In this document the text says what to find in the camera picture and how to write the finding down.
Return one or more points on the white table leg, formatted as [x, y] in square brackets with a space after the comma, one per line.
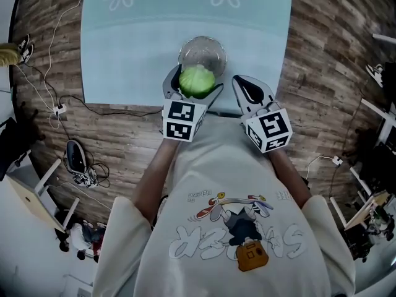
[48, 176]
[71, 212]

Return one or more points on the table with light blue cloth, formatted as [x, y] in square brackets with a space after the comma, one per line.
[139, 57]

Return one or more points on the small white power strip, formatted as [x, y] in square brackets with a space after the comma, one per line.
[337, 160]

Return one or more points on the person's right forearm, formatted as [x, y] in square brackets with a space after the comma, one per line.
[287, 175]

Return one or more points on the clear glass bowl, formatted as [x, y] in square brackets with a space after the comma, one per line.
[201, 53]

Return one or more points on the black and white sneaker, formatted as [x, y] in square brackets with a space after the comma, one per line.
[374, 74]

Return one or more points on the cluttered wooden desk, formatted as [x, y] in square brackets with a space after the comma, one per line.
[368, 209]

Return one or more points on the spare hand-held gripper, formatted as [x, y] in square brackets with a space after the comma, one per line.
[75, 156]

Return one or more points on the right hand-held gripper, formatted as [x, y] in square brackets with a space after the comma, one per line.
[272, 128]

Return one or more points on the person's left forearm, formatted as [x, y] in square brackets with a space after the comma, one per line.
[154, 178]

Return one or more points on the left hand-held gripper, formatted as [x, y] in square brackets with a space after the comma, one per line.
[181, 119]

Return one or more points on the light wooden desk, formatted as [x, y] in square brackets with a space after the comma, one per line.
[34, 203]

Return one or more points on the black office chair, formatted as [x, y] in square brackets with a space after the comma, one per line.
[18, 141]

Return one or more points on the green cabbage ball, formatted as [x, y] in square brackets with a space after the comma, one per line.
[196, 82]

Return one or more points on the cream printed t-shirt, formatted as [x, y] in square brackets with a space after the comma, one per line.
[229, 166]

